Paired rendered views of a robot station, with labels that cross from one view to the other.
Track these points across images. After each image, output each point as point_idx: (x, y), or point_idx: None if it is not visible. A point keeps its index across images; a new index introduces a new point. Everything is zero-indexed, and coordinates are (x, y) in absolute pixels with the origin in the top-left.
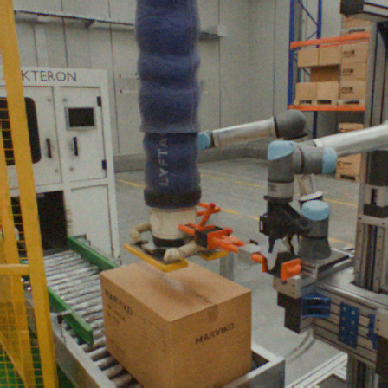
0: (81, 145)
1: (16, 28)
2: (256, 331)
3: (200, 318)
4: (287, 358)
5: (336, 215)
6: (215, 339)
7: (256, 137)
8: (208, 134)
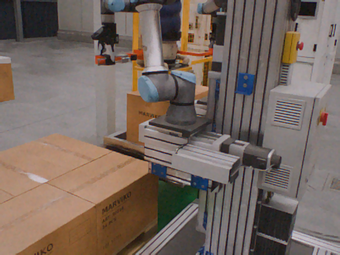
0: (301, 30)
1: None
2: (322, 210)
3: (141, 101)
4: (302, 230)
5: None
6: (149, 119)
7: (212, 6)
8: (203, 3)
